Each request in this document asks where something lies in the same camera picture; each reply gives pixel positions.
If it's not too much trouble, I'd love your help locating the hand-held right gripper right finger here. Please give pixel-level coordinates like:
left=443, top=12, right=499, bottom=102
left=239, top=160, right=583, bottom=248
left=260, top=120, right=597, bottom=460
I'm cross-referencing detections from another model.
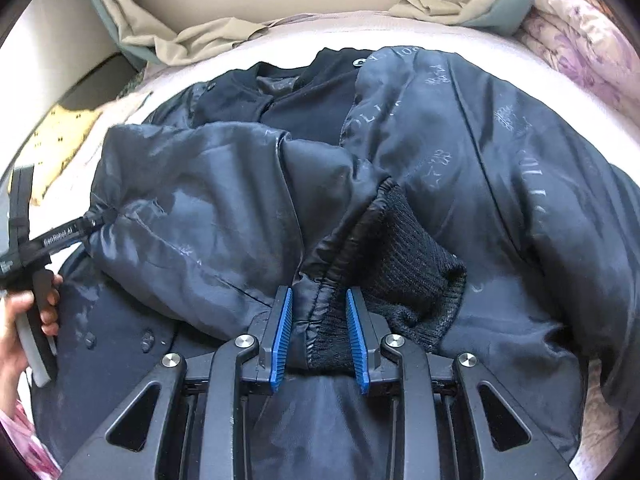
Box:
left=344, top=286, right=582, bottom=480

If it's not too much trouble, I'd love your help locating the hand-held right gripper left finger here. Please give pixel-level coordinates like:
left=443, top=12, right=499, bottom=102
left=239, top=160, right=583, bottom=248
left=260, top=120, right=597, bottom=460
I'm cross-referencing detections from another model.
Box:
left=60, top=285, right=296, bottom=480

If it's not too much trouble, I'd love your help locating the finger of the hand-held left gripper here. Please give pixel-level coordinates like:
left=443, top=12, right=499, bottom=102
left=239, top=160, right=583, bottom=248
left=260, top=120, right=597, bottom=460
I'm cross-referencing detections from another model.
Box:
left=30, top=209, right=119, bottom=262

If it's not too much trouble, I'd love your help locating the dark navy padded jacket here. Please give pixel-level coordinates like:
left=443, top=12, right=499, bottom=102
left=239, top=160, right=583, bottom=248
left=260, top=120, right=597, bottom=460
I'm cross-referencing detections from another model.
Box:
left=34, top=46, right=640, bottom=480

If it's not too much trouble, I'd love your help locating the person's left hand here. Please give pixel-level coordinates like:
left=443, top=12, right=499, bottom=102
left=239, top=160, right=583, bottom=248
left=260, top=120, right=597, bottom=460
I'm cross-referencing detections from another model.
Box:
left=0, top=272, right=65, bottom=403

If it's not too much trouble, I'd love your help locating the yellow patterned pillow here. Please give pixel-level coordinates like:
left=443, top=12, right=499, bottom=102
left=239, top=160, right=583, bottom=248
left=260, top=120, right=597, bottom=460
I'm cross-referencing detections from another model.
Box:
left=29, top=104, right=104, bottom=207

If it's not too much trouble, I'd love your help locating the dark bed side panel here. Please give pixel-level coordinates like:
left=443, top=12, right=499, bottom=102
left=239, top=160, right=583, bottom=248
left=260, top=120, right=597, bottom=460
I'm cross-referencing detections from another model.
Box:
left=59, top=51, right=147, bottom=112

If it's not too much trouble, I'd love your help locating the person's floral clothing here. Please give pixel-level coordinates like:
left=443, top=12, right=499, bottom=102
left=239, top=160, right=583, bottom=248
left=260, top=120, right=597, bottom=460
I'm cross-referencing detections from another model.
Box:
left=0, top=399, right=62, bottom=477

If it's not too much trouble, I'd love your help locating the purple floral folded quilt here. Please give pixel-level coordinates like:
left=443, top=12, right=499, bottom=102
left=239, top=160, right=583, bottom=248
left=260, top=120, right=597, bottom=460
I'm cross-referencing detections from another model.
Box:
left=515, top=0, right=640, bottom=128

